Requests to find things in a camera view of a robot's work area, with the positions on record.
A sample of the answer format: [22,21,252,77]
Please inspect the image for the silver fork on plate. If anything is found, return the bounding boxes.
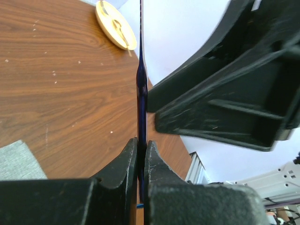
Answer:
[112,19,132,57]

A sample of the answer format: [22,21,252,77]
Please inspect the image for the silver knife on plate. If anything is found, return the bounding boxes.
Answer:
[100,0,110,16]

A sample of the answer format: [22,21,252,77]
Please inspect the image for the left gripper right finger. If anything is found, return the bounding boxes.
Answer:
[144,141,188,225]

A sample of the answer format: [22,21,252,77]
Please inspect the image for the aluminium frame rail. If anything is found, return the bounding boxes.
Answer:
[185,152,209,184]

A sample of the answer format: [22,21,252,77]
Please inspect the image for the grey cloth napkin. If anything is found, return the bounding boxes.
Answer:
[0,140,47,181]

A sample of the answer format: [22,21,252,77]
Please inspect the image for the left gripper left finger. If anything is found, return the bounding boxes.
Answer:
[92,138,137,225]

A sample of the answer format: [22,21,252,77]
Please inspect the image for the tan round plate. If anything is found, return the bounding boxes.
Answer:
[95,0,137,51]

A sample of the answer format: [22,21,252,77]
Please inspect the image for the blue metallic knife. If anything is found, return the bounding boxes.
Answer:
[136,0,148,204]

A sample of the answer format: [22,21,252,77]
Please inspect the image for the blue metallic fork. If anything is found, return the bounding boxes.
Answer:
[137,203,144,209]

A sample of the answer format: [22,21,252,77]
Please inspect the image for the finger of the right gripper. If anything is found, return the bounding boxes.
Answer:
[148,0,300,113]
[155,46,300,151]

